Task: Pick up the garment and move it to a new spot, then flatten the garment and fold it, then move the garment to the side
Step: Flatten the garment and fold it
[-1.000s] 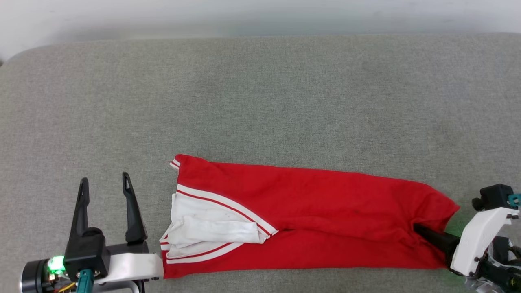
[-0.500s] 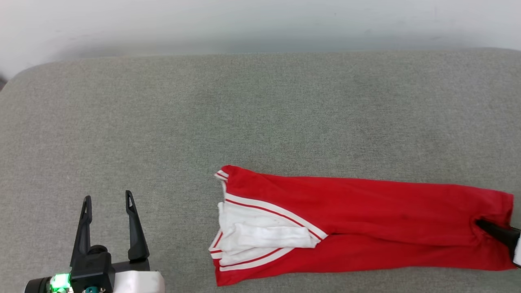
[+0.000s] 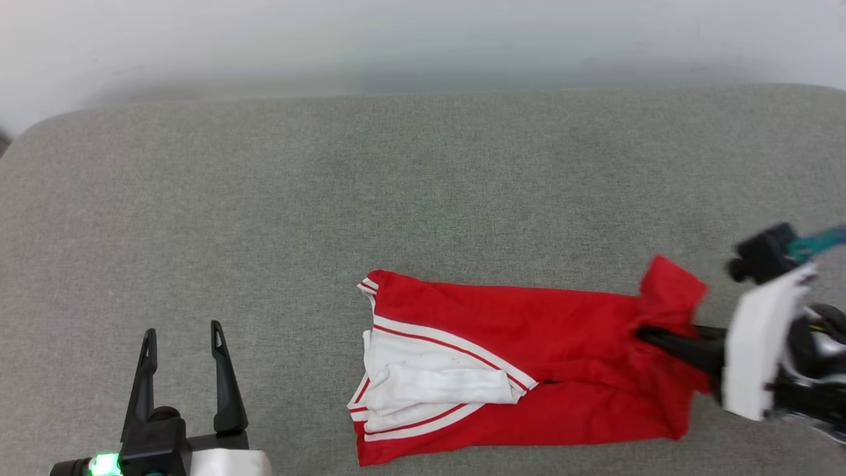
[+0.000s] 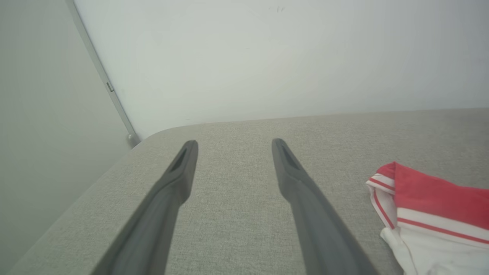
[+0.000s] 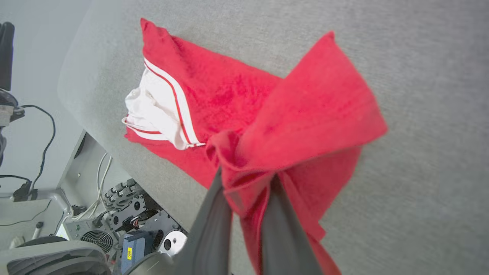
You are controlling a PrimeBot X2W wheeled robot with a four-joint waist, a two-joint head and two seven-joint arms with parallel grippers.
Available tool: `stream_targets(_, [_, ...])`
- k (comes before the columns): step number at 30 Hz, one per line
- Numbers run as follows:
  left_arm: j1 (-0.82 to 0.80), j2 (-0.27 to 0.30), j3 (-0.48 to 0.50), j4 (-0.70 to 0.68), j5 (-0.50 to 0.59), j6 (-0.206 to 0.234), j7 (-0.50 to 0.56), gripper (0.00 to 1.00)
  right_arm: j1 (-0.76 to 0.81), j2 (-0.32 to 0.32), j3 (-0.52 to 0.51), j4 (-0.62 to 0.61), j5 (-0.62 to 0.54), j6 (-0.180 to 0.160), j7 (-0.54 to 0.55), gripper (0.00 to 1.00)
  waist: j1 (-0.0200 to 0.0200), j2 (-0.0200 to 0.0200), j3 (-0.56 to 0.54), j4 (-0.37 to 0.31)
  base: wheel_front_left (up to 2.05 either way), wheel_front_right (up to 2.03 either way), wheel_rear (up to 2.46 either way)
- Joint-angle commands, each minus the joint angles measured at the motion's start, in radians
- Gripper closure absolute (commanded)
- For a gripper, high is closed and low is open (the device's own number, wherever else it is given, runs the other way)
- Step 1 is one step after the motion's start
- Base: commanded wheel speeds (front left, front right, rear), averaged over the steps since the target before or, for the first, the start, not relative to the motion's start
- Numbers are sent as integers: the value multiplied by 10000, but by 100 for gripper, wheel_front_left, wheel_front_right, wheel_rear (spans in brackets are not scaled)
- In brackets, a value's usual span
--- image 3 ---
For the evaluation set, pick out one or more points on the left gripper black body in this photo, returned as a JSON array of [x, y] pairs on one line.
[[155, 449]]

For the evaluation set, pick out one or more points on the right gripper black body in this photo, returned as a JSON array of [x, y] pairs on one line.
[[767, 254]]

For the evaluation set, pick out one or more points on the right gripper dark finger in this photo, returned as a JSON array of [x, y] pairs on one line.
[[712, 331], [687, 354]]

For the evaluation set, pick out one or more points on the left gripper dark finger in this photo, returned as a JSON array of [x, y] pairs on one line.
[[226, 390], [142, 390]]

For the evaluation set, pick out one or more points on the red and white garment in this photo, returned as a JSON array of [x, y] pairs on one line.
[[529, 330]]

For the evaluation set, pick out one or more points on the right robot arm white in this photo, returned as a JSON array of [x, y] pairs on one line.
[[833, 370]]

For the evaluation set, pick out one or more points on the grey fabric sofa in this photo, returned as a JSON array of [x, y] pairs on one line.
[[330, 198]]

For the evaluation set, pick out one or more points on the right wrist white camera housing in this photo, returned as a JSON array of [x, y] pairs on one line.
[[753, 344]]

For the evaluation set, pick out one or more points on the wrist white camera housing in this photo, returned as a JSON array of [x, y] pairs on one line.
[[753, 344], [231, 464]]

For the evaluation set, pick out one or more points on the left wrist white camera housing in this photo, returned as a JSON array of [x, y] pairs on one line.
[[231, 464]]

